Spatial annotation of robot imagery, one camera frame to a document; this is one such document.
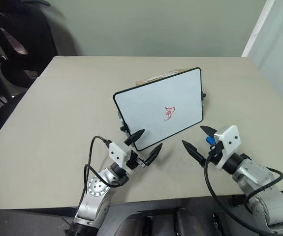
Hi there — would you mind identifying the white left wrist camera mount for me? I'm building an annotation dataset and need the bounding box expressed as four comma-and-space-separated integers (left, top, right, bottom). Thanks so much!
109, 142, 133, 174

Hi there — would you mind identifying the dark rounded shape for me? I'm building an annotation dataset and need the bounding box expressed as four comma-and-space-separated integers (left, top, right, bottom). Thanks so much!
175, 207, 205, 236
120, 211, 152, 236

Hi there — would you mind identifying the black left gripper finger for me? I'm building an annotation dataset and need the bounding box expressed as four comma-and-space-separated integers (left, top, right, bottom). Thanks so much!
144, 143, 163, 166
124, 129, 146, 147

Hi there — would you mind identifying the black framed whiteboard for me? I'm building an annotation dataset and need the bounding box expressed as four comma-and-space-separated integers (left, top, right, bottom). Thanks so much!
113, 66, 204, 152

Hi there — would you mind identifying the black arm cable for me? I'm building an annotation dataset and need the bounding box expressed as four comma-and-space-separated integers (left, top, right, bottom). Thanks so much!
203, 147, 283, 236
84, 135, 113, 198

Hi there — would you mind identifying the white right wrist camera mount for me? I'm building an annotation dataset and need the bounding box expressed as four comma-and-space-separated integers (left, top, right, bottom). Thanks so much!
214, 125, 242, 171

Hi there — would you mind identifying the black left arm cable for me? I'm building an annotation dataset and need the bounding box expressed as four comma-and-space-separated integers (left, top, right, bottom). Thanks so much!
84, 135, 113, 198

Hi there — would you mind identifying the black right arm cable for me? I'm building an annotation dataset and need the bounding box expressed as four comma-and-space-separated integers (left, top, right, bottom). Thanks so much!
203, 147, 283, 236

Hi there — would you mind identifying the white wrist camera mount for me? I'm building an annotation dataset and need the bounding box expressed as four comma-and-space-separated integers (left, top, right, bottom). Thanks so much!
214, 125, 242, 171
109, 142, 133, 174

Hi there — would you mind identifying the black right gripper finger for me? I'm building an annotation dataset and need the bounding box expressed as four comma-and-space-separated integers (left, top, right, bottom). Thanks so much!
182, 140, 205, 164
200, 125, 219, 136

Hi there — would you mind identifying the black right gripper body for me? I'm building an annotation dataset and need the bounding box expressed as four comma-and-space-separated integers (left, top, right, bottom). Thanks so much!
206, 136, 225, 166

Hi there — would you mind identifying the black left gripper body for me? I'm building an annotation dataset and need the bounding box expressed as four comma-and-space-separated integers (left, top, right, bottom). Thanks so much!
127, 150, 148, 172

